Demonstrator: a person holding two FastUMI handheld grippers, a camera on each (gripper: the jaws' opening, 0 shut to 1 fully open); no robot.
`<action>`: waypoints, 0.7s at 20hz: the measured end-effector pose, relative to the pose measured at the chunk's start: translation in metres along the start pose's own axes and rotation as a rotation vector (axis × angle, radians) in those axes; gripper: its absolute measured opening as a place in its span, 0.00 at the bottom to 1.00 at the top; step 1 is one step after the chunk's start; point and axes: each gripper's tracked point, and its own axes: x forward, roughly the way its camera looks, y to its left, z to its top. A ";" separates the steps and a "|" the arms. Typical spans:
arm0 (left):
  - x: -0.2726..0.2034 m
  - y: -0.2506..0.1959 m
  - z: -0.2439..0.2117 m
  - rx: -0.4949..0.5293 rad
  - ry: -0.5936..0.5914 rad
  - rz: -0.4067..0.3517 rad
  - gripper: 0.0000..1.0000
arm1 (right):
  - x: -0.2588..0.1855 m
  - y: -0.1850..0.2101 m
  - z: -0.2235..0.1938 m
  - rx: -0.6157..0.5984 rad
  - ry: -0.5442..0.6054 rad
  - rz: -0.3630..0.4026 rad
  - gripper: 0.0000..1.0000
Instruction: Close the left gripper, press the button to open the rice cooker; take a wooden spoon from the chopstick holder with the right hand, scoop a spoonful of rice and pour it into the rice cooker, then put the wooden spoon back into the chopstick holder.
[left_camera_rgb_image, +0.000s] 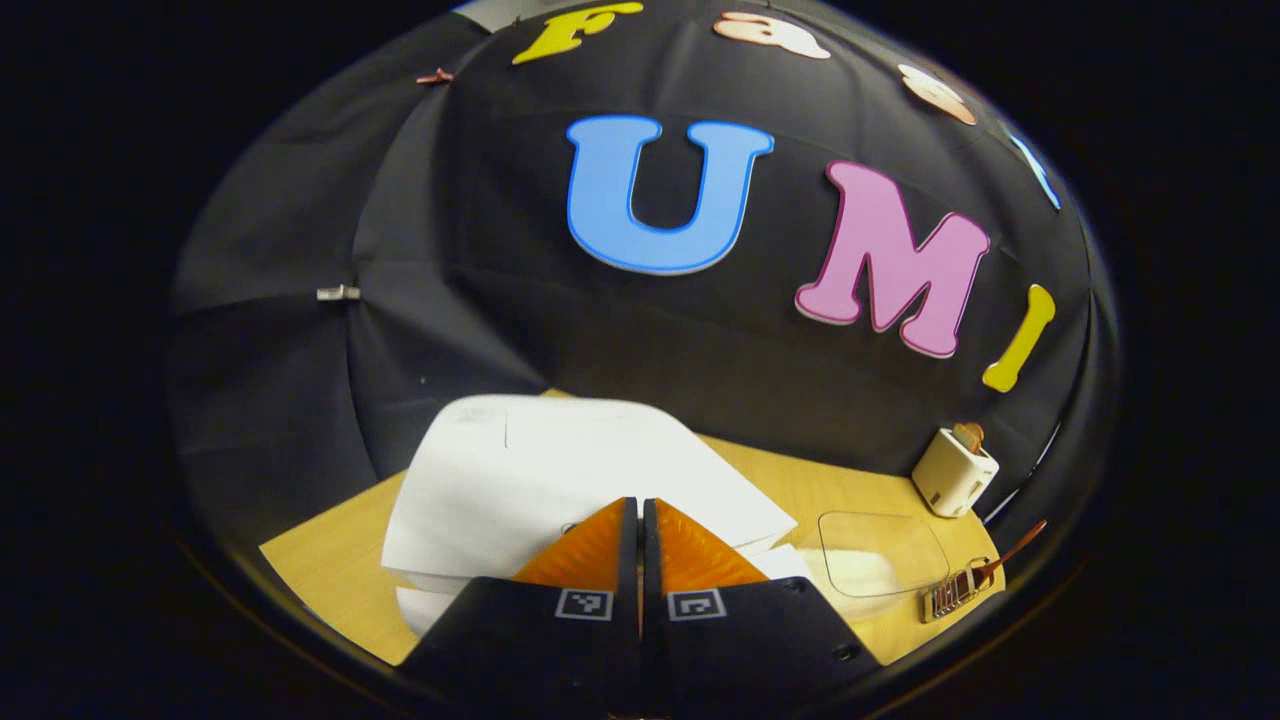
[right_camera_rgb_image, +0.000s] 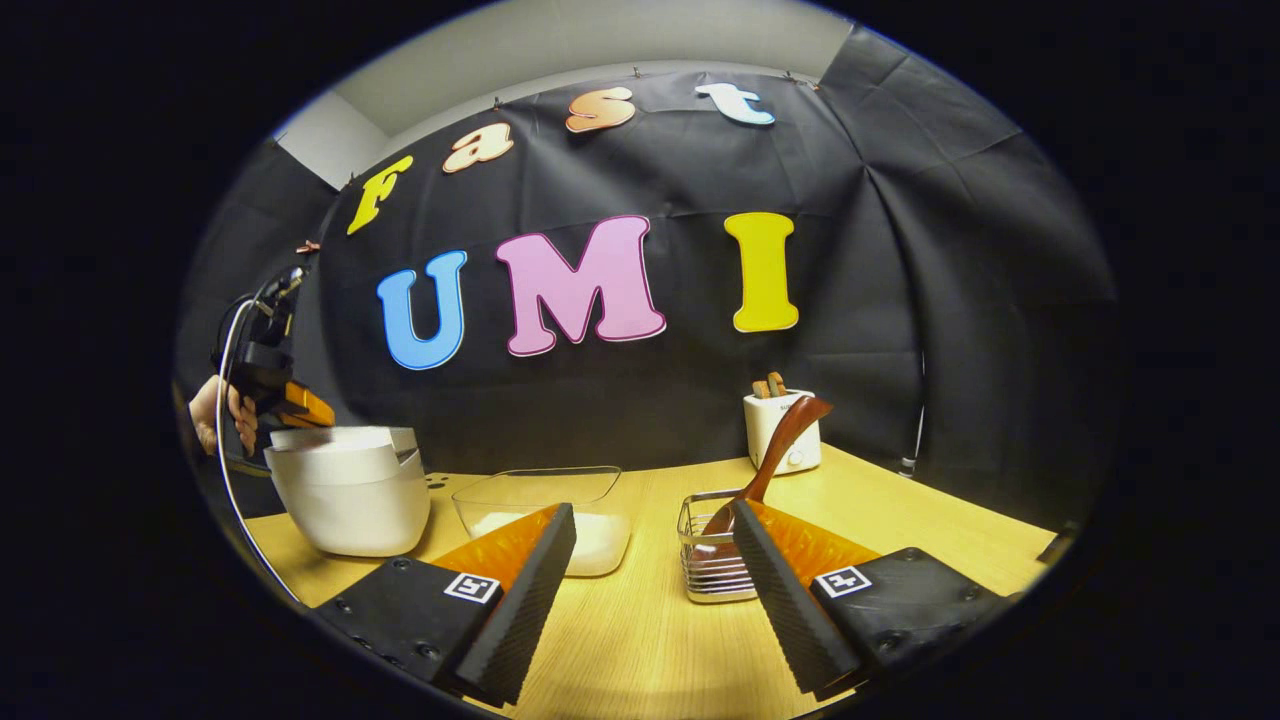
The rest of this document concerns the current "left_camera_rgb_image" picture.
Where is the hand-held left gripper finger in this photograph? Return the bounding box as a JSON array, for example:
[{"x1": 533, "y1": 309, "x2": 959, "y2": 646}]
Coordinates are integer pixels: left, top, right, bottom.
[
  {"x1": 400, "y1": 497, "x2": 641, "y2": 716},
  {"x1": 642, "y1": 497, "x2": 883, "y2": 716}
]

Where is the white rice cooker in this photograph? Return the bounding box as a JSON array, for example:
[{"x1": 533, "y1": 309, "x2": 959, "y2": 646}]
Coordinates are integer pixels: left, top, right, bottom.
[{"x1": 381, "y1": 394, "x2": 813, "y2": 638}]

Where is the metal wire chopstick holder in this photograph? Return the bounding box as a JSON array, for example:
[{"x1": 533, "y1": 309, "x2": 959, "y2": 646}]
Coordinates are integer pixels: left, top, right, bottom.
[{"x1": 920, "y1": 558, "x2": 998, "y2": 624}]

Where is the brown wooden spoon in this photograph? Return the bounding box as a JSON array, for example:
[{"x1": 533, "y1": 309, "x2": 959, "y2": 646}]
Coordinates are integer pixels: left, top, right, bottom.
[{"x1": 968, "y1": 519, "x2": 1049, "y2": 589}]

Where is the clear plastic container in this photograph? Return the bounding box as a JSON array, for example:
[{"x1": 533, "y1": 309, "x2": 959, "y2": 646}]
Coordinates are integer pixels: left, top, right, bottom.
[{"x1": 818, "y1": 510, "x2": 952, "y2": 599}]

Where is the white toaster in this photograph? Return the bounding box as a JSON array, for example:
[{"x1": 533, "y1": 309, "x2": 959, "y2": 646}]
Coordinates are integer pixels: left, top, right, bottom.
[{"x1": 911, "y1": 428, "x2": 1001, "y2": 519}]

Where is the black backdrop cloth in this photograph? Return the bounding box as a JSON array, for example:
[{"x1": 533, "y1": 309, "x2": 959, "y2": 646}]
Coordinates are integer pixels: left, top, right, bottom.
[{"x1": 168, "y1": 0, "x2": 1121, "y2": 561}]

